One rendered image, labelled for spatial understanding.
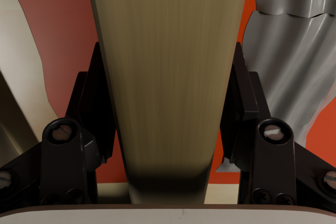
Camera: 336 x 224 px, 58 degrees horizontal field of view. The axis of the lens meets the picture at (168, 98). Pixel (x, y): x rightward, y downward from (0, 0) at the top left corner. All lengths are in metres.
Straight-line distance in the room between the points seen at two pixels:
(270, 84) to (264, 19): 0.05
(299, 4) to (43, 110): 0.19
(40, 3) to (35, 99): 0.08
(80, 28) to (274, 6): 0.11
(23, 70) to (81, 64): 0.04
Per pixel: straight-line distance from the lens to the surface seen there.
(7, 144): 0.29
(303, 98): 0.24
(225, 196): 0.36
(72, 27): 0.19
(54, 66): 0.22
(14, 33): 0.21
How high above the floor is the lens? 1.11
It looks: 43 degrees down
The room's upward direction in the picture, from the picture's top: 180 degrees clockwise
